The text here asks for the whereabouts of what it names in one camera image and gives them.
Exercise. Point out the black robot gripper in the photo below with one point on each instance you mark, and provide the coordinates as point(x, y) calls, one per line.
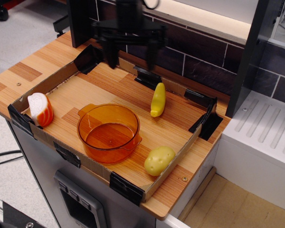
point(150, 34)

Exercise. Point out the yellow toy banana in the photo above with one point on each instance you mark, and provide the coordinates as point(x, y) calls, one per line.
point(158, 100)

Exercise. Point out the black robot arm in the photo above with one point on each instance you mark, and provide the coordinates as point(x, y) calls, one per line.
point(130, 27)

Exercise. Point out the orange transparent plastic pot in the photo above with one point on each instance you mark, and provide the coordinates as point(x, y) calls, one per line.
point(109, 132)

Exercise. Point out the white orange toy sushi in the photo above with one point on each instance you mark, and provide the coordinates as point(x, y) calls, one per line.
point(40, 109)

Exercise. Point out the yellow toy potato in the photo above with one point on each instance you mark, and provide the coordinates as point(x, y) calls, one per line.
point(158, 160)

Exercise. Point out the black caster wheel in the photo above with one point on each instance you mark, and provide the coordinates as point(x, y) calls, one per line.
point(4, 15)

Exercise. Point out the white toy sink drainboard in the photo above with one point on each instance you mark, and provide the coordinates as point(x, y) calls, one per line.
point(251, 151)

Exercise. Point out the grey toy oven front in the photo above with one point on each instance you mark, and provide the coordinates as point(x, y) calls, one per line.
point(83, 208)

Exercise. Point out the dark wooden left post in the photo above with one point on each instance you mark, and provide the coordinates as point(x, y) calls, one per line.
point(81, 14)

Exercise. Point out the dark wooden post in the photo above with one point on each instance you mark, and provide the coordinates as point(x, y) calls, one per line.
point(81, 14)
point(267, 11)

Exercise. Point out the dark wooden right post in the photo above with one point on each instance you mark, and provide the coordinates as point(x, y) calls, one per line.
point(267, 11)

